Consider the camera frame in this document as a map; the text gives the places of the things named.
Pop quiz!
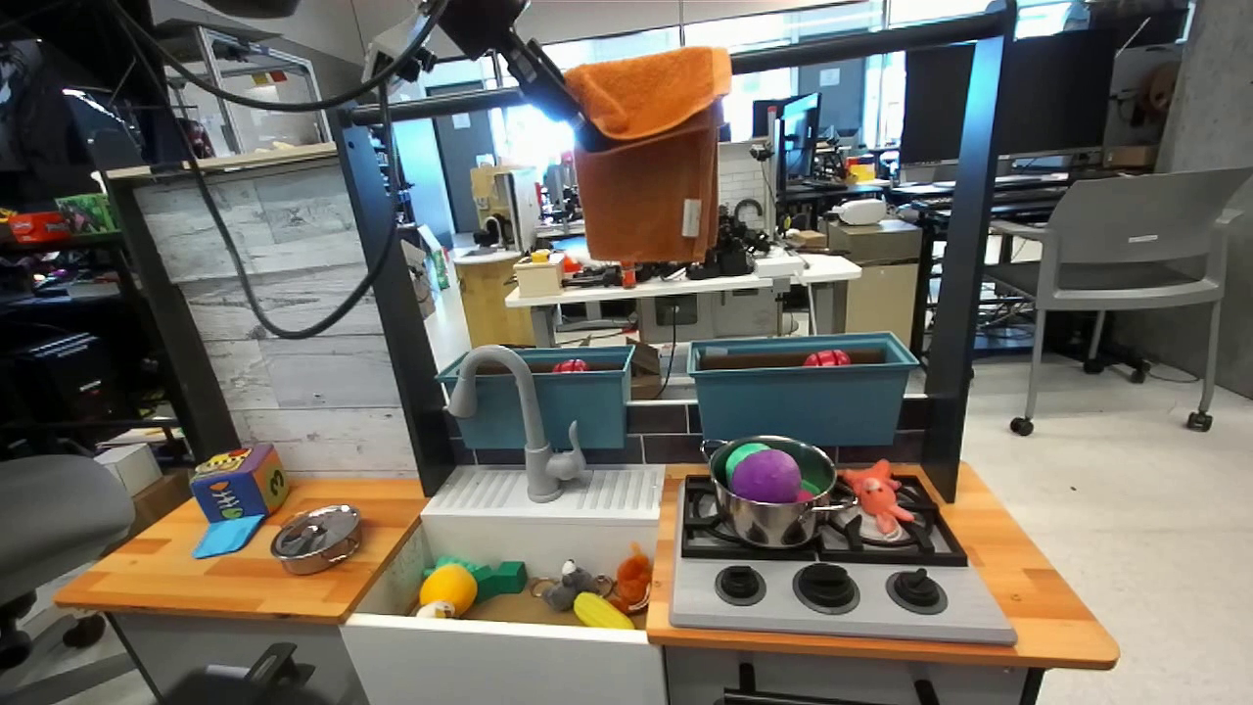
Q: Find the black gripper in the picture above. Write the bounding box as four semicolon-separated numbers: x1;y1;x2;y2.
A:
422;0;587;124

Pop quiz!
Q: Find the orange cloth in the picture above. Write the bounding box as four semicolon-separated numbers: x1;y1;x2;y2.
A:
559;43;737;272

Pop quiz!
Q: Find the grey round bowl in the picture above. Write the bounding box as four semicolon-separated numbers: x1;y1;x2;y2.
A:
269;503;368;565

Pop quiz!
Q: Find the small steel pot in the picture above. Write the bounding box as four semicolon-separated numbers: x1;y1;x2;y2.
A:
274;542;363;580

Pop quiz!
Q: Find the white sink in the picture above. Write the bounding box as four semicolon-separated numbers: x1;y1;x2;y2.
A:
339;461;674;705

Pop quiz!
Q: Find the white work table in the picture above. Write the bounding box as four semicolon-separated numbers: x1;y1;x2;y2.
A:
501;252;868;351

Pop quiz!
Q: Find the teal plastic bin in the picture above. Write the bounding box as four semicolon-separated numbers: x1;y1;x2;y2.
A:
440;342;640;457
684;328;925;450

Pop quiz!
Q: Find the grey faucet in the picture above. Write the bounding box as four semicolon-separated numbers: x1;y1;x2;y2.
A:
456;342;595;511

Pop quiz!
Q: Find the purple ball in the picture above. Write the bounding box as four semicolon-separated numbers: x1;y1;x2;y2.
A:
728;445;805;511

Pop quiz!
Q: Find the black workbench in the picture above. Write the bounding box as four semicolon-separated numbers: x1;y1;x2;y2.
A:
898;25;1138;364

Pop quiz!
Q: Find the green toy vegetable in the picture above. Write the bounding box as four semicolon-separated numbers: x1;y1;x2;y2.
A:
467;558;534;605

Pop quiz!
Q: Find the colourful toy cube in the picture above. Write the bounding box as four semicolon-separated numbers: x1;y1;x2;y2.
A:
189;437;295;527

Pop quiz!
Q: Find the grey toy piece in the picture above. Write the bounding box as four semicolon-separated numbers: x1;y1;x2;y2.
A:
535;559;603;615

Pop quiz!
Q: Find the orange toy vegetable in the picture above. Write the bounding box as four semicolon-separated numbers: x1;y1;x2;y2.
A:
608;551;659;615

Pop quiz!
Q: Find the yellow toy corn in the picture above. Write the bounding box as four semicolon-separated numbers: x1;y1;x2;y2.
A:
416;559;482;623

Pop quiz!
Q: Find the black storage shelf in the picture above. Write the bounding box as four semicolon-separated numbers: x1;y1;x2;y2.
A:
0;37;248;461

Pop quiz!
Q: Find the yellow toy banana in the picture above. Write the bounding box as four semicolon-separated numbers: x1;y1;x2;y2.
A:
566;589;640;633

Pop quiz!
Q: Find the orange toy lobster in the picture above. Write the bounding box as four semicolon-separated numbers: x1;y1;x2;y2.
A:
837;457;915;542

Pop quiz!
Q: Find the black stove knob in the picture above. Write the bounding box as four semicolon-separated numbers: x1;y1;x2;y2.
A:
886;565;953;619
713;559;770;612
795;559;864;615

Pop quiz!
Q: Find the wooden toy kitchen unit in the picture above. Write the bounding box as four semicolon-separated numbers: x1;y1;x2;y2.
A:
50;461;1125;705

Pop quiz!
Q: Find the grey plastic chair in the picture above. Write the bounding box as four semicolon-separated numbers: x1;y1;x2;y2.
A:
1008;165;1253;437

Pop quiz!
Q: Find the grey stove top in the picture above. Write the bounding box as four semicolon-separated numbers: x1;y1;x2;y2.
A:
667;466;1022;650

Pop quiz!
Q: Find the grey office chair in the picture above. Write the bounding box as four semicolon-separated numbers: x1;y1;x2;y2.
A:
0;450;142;678

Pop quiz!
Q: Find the grey wood wall panel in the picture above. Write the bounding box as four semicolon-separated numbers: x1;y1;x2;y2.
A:
120;142;427;483

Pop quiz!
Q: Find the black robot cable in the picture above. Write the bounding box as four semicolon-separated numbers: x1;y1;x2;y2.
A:
102;0;445;343

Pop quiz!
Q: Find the black panel edge post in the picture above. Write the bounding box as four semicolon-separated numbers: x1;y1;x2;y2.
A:
104;167;248;461

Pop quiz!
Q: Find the black metal frame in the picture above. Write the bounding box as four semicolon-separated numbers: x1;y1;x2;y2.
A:
328;0;1022;507

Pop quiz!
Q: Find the steel pot with handle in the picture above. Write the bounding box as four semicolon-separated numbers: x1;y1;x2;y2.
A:
702;432;864;551

